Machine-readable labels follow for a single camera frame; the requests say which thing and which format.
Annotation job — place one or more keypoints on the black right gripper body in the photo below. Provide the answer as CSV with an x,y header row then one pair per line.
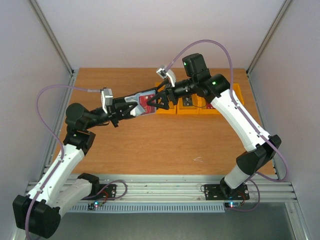
x,y
169,92

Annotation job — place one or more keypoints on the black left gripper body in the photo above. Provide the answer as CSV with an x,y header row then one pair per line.
x,y
112,114

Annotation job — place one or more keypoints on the red VIP card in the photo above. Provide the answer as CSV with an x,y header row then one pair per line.
x,y
143,99

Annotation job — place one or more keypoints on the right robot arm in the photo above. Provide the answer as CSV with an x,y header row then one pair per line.
x,y
260,147

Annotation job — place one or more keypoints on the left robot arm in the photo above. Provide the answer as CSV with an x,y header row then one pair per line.
x,y
39,212

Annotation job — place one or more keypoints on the black card in bin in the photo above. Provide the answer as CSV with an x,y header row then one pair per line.
x,y
187,101

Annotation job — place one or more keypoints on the red card in bin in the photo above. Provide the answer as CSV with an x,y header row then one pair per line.
x,y
209,106

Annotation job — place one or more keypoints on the yellow bin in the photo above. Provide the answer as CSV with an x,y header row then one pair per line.
x,y
194,110
237,89
171,111
204,111

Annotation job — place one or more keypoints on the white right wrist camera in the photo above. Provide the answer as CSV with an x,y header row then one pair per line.
x,y
167,74

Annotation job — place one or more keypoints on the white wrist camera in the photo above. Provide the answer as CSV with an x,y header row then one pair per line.
x,y
106,97
167,74

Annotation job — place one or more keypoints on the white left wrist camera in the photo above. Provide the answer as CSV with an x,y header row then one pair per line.
x,y
106,97

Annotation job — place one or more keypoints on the aluminium rail base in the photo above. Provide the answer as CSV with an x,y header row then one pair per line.
x,y
152,188

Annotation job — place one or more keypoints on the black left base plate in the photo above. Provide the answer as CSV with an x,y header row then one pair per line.
x,y
110,191

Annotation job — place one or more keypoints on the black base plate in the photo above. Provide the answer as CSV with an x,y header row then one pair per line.
x,y
110,191
212,192

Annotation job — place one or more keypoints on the grey slotted cable duct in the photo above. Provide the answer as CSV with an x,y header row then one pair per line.
x,y
138,208

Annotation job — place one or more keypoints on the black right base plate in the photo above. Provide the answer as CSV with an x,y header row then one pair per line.
x,y
212,192

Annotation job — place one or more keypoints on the aluminium frame post left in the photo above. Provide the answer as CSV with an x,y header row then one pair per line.
x,y
51,35

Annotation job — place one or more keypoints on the aluminium frame post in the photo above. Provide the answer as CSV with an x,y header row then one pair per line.
x,y
285,6
51,35

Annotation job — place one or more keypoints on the aluminium frame post right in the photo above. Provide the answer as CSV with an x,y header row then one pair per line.
x,y
285,6

